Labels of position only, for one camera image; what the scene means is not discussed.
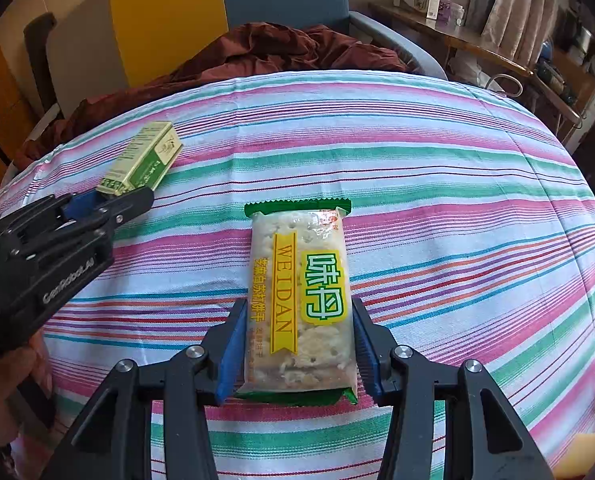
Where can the small green box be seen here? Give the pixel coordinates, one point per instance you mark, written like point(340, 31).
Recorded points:
point(145, 155)

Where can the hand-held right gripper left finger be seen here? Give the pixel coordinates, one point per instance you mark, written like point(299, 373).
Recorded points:
point(230, 355)

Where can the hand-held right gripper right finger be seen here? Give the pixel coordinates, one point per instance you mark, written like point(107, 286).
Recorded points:
point(367, 355)

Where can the maroon duvet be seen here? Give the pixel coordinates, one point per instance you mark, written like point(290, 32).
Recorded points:
point(257, 55)

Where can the grey yellow blue chair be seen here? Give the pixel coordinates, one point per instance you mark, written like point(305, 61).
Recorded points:
point(177, 20)

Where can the person's left hand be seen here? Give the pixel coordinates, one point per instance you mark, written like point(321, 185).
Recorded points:
point(7, 390)

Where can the purple jar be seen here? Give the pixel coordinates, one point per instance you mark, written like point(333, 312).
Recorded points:
point(450, 10)

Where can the grey bed rail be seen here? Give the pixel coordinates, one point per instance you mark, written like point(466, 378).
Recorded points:
point(402, 42)

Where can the beige patterned curtain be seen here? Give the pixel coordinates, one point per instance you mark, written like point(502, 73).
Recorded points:
point(517, 10)

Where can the wooden wardrobe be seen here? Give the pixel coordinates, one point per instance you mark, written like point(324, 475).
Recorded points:
point(0, 100)

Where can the smooth yellow sponge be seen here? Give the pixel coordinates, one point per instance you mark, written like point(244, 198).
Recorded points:
point(580, 460)

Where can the green cracker packet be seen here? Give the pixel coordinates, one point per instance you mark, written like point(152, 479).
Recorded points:
point(302, 300)

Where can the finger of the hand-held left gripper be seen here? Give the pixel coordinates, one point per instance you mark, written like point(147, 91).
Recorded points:
point(127, 207)
point(85, 205)

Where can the wooden desk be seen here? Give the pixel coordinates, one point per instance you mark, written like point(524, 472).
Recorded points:
point(477, 40)

